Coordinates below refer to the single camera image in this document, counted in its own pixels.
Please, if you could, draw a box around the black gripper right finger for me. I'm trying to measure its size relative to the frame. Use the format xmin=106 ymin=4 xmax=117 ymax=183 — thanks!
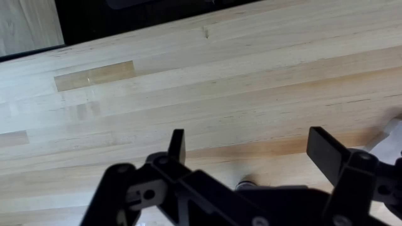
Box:
xmin=305 ymin=126 xmax=380 ymax=226

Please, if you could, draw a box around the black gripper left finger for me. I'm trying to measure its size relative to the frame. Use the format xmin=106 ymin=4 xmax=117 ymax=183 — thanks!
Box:
xmin=79 ymin=129 xmax=195 ymax=226

